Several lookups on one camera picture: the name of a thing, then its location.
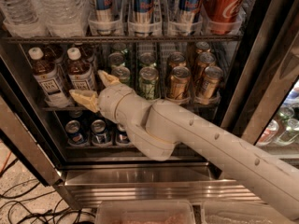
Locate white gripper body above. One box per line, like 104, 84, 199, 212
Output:
97, 83, 135, 122

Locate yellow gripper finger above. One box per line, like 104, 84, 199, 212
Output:
69, 90, 99, 113
97, 70, 121, 87

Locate tea bottle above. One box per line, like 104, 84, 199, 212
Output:
28, 47, 74, 108
74, 43, 94, 63
43, 44, 64, 64
67, 48, 97, 91

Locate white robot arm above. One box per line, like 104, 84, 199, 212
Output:
69, 70, 299, 223

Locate blue Pepsi can middle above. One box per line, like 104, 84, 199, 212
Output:
91, 119, 111, 147

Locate blue pepsi can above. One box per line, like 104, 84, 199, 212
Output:
65, 120, 88, 147
116, 124, 131, 145
91, 119, 111, 147

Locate steel fridge door left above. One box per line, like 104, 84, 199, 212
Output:
0, 61, 62, 186

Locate blue Red Bull can middle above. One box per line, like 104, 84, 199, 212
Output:
132, 0, 154, 37

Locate blue red bull can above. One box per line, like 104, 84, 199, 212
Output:
132, 0, 154, 37
174, 0, 202, 35
90, 0, 122, 35

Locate clear water bottle right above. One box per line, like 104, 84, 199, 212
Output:
40, 0, 84, 37

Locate clear water bottle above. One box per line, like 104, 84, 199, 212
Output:
40, 0, 84, 37
0, 0, 47, 38

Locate clear water bottle left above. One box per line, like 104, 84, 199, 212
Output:
0, 0, 47, 38

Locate green can front left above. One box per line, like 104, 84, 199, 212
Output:
111, 66, 131, 85

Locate green can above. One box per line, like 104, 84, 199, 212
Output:
108, 52, 125, 69
138, 66, 159, 100
138, 52, 157, 68
111, 66, 131, 85

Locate blue Pepsi can right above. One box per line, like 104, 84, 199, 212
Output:
116, 124, 131, 145

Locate blue Pepsi can left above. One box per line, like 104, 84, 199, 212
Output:
65, 120, 88, 147

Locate green can front right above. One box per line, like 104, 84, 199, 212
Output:
138, 66, 159, 100

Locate gold can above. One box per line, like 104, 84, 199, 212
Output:
167, 52, 187, 68
193, 52, 216, 79
192, 41, 211, 54
196, 66, 223, 99
167, 66, 191, 100

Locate gold can front left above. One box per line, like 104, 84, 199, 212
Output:
167, 66, 191, 100

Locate blue Red Bull can left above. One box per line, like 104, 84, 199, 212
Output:
90, 0, 122, 35

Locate gold can front right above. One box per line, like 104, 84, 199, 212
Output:
196, 66, 223, 99

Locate gold can rear right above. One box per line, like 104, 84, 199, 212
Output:
192, 41, 211, 54

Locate blue Red Bull can right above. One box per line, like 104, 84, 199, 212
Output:
174, 0, 202, 35

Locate red Coca-Cola can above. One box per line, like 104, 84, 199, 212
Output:
203, 0, 243, 35

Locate clear plastic bin right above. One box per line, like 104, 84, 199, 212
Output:
201, 202, 296, 224

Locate upper wire shelf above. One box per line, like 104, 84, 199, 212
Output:
3, 35, 243, 44

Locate wire shelf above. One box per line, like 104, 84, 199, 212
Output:
42, 104, 218, 111
3, 35, 243, 44

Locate middle wire shelf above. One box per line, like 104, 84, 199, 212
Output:
42, 104, 218, 111

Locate black floor cables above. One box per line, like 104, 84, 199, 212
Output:
0, 159, 96, 224

